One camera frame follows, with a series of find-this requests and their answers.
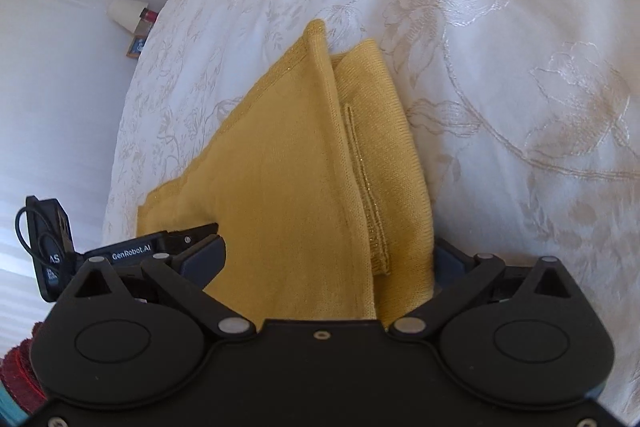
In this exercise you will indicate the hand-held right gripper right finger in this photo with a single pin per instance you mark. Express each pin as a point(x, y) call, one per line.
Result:
point(450, 263)

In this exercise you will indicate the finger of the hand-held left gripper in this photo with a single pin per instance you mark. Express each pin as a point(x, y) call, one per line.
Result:
point(195, 237)

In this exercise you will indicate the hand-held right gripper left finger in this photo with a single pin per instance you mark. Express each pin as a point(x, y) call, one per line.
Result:
point(206, 259)

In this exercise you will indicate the yellow knit sweater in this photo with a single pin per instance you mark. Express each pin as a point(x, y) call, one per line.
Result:
point(290, 187)

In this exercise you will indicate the dark red knit clothing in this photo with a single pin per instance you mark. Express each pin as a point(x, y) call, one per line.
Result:
point(20, 367)

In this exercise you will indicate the white embroidered bedspread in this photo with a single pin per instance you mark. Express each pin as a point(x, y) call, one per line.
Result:
point(450, 57)

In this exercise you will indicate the red box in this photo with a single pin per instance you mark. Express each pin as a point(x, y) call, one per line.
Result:
point(145, 26)

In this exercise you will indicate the white table lamp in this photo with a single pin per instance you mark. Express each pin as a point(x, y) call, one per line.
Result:
point(125, 13)

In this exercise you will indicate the wooden picture frame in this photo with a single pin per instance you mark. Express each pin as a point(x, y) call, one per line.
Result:
point(135, 48)

